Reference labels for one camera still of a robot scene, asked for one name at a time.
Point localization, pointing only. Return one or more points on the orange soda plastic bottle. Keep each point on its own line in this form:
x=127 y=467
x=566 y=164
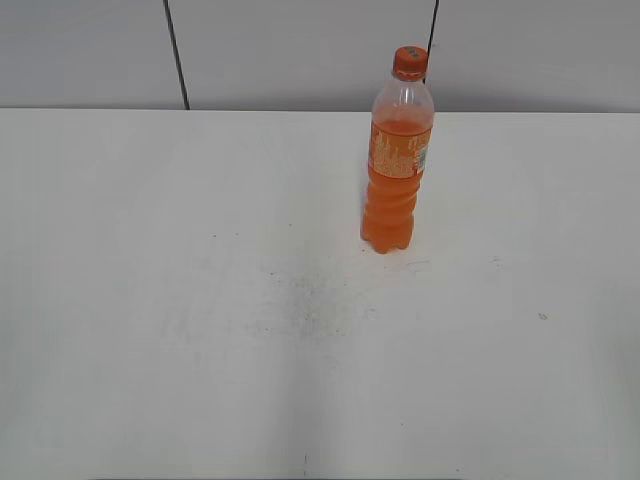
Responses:
x=402 y=119

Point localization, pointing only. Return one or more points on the orange bottle cap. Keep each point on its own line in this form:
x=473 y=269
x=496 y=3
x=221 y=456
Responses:
x=410 y=63

